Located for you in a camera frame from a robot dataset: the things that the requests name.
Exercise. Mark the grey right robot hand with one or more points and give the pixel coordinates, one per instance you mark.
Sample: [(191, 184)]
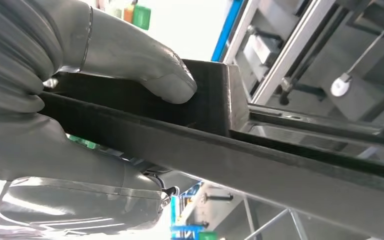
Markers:
[(79, 185)]

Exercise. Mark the orange box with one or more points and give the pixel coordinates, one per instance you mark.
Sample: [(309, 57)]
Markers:
[(128, 15)]

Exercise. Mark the green box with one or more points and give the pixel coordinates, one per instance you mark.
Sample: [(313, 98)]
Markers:
[(141, 16)]

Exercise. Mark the blue pole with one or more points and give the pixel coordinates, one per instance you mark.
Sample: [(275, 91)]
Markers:
[(227, 31)]

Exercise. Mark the white round disc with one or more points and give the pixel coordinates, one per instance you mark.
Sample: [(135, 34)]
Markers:
[(340, 86)]

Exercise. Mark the blue metal frame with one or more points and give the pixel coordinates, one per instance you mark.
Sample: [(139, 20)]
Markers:
[(185, 228)]

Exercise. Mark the aluminium profile frame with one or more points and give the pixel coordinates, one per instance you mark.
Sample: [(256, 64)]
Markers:
[(291, 49)]

